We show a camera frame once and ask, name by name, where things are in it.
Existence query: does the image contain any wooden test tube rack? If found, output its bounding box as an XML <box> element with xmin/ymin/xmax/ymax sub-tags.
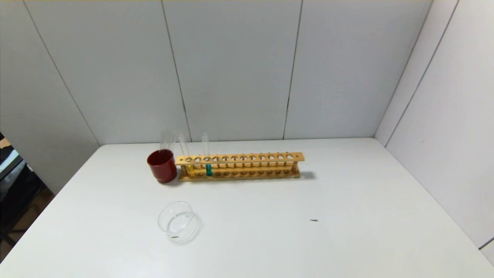
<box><xmin>175</xmin><ymin>152</ymin><xmax>305</xmax><ymax>182</ymax></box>

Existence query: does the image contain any clear glass dish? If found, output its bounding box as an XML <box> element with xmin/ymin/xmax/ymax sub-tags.
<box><xmin>157</xmin><ymin>201</ymin><xmax>201</xmax><ymax>244</ymax></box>

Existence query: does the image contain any red plastic cup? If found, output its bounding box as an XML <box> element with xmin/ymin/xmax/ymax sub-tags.
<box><xmin>147</xmin><ymin>149</ymin><xmax>178</xmax><ymax>184</ymax></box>

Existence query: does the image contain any test tube with blue pigment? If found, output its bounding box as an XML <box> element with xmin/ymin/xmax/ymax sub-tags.
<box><xmin>201</xmin><ymin>132</ymin><xmax>213</xmax><ymax>177</ymax></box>

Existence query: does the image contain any test tube with yellow pigment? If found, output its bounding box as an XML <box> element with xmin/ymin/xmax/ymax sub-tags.
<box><xmin>178</xmin><ymin>133</ymin><xmax>196</xmax><ymax>178</ymax></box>

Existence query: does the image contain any black desk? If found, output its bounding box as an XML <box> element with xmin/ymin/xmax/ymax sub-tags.
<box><xmin>0</xmin><ymin>154</ymin><xmax>49</xmax><ymax>249</ymax></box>

